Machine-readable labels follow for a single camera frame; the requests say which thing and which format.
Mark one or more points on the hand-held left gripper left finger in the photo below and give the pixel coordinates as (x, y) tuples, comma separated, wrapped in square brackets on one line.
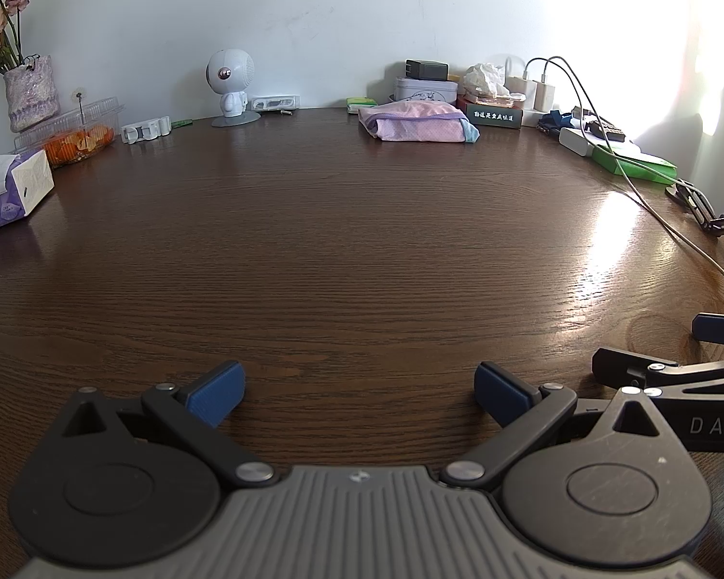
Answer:
[(217, 393)]

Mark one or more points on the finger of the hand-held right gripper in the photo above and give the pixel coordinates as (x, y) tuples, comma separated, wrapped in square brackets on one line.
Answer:
[(627, 368), (721, 329)]

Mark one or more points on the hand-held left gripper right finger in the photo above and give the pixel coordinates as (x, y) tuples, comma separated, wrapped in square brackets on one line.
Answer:
[(499, 395)]

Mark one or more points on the pink and blue mesh garment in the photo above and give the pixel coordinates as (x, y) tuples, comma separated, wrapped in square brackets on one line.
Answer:
[(416, 126)]

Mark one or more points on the flat green box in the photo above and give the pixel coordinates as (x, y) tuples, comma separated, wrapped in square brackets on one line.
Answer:
[(639, 167)]

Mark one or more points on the black battery device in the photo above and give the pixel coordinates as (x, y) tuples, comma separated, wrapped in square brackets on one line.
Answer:
[(603, 129)]

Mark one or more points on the flat white box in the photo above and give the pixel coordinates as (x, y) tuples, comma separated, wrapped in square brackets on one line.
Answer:
[(576, 140)]

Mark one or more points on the small blue item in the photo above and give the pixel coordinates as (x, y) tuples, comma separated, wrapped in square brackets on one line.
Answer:
[(552, 120)]

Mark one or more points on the white power strip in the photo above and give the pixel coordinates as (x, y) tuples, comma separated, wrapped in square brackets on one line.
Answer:
[(534, 117)]

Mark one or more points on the small green stick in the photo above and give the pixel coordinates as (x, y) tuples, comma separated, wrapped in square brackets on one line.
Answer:
[(181, 123)]

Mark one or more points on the white plastic clip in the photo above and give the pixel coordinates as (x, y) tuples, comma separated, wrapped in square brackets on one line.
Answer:
[(145, 129)]

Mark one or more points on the dark green box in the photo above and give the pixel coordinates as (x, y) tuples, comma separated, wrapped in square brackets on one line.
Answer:
[(492, 116)]

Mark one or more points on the purple tissue box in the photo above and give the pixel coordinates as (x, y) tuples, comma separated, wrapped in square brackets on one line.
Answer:
[(12, 199)]

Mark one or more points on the white plug charger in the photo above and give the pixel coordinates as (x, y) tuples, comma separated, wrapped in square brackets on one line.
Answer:
[(544, 95), (520, 87)]

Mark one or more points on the clear container with orange fruit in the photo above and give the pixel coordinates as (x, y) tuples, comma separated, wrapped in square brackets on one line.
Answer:
[(78, 139)]

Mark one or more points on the orange snack packet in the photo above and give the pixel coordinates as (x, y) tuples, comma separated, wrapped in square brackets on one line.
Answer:
[(507, 99)]

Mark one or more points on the white rectangular device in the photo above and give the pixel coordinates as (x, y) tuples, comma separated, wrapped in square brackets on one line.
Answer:
[(274, 102)]

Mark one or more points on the white printed tin box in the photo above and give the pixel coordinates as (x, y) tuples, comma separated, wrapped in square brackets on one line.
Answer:
[(425, 91)]

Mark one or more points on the crumpled white tissue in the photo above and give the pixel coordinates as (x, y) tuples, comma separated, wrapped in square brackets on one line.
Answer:
[(482, 78)]

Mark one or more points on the small green packet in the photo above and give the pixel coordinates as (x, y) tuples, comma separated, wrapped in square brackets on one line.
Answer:
[(361, 102)]

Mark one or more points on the white robot-shaped figure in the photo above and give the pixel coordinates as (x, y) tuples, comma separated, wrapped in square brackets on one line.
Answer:
[(229, 69)]

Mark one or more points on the black charger block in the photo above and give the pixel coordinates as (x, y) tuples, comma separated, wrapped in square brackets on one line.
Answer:
[(425, 69)]

